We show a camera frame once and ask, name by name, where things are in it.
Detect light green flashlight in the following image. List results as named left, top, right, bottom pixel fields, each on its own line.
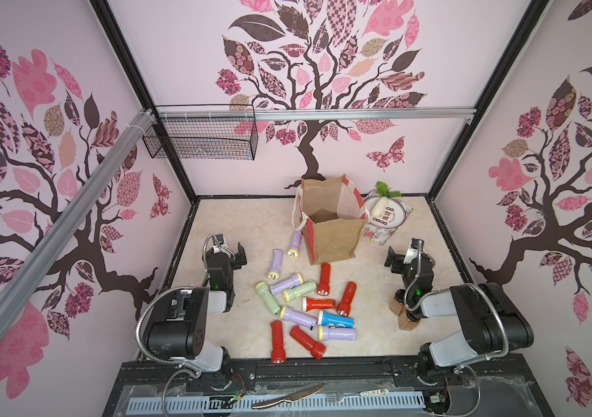
left=255, top=281, right=281, bottom=316
left=282, top=281, right=318, bottom=303

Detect white toy radish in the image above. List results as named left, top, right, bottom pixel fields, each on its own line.
left=371, top=182, right=402, bottom=217

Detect horizontal aluminium rail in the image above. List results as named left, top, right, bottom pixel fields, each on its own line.
left=158, top=105, right=477, bottom=122

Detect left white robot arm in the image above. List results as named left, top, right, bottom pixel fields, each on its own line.
left=135, top=235, right=247, bottom=379

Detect brown jute tote bag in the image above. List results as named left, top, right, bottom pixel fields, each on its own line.
left=292, top=175, right=369, bottom=265

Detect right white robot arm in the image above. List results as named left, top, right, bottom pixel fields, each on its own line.
left=384, top=238, right=534, bottom=385

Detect purple flashlight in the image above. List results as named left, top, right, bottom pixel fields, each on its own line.
left=279, top=306, right=318, bottom=330
left=269, top=273, right=304, bottom=296
left=318, top=326, right=357, bottom=342
left=287, top=230, right=302, bottom=259
left=267, top=250, right=284, bottom=281

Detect black wire basket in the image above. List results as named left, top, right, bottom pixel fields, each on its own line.
left=143, top=104, right=259, bottom=161

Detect light green flashlight left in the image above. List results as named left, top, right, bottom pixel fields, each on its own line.
left=255, top=281, right=281, bottom=316

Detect blue flashlight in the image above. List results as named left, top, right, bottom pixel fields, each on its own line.
left=318, top=310, right=354, bottom=328

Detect light green flashlight middle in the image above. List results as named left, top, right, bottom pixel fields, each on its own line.
left=282, top=281, right=318, bottom=303

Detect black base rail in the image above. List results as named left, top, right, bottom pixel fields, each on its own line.
left=116, top=355, right=453, bottom=392

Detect grey slotted cable duct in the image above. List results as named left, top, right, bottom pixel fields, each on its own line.
left=124, top=390, right=427, bottom=416

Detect spice jar black lid rear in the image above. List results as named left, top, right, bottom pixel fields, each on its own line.
left=389, top=298, right=405, bottom=316

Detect diagonal aluminium rail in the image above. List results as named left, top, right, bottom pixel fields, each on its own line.
left=0, top=109, right=155, bottom=342

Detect red flashlight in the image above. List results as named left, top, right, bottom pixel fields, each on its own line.
left=302, top=297, right=337, bottom=312
left=290, top=326, right=326, bottom=361
left=336, top=281, right=358, bottom=317
left=271, top=321, right=286, bottom=364
left=317, top=263, right=332, bottom=296

